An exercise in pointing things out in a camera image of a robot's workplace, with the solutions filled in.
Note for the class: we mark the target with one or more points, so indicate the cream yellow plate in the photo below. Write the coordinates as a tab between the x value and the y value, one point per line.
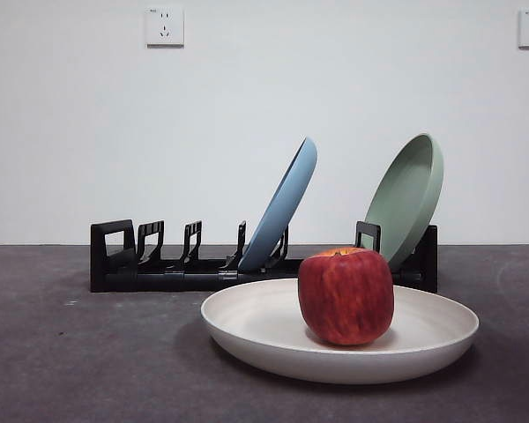
255	321

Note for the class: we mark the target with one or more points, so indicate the red apple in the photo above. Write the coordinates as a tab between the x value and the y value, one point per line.
346	299

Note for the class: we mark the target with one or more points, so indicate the blue plate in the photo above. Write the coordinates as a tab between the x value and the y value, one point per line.
286	207

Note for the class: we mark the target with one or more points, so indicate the black plate rack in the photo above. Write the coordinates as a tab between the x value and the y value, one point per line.
158	282

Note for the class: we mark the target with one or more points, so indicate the green plate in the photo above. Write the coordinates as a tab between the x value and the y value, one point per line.
401	207

